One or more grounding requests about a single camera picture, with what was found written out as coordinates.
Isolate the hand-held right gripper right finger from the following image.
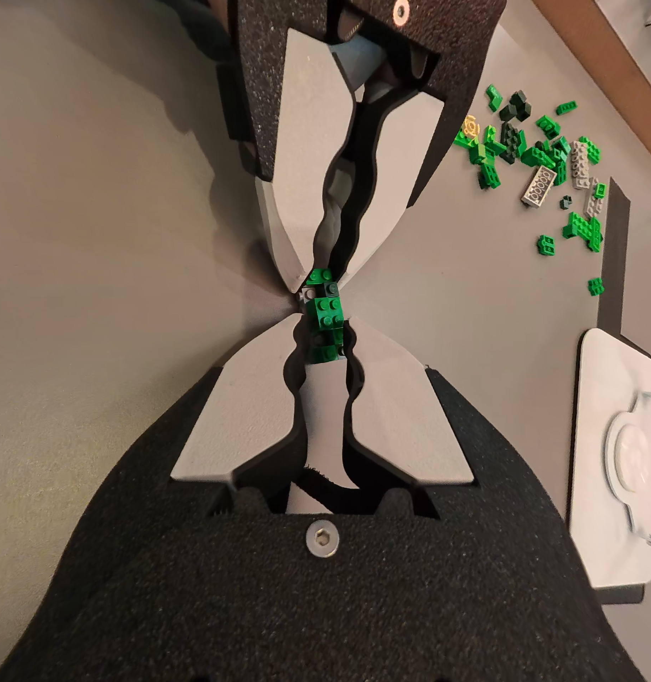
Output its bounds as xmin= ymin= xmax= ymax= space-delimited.
xmin=344 ymin=317 xmax=475 ymax=491

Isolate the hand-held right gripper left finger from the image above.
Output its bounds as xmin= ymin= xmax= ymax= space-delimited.
xmin=170 ymin=312 xmax=307 ymax=493

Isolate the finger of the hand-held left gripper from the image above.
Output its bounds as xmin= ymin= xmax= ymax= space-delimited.
xmin=253 ymin=27 xmax=358 ymax=293
xmin=325 ymin=88 xmax=446 ymax=286

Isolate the long green brick assembly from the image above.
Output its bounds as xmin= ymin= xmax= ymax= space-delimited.
xmin=299 ymin=268 xmax=349 ymax=366

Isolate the grey desk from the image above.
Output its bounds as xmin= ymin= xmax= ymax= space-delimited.
xmin=0 ymin=0 xmax=651 ymax=682

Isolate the pile of loose toy bricks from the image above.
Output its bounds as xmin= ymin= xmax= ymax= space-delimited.
xmin=453 ymin=84 xmax=651 ymax=296

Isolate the wood-edged grey table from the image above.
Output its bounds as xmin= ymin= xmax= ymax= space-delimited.
xmin=533 ymin=0 xmax=651 ymax=171

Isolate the white book stand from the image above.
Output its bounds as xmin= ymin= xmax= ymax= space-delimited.
xmin=568 ymin=328 xmax=651 ymax=605

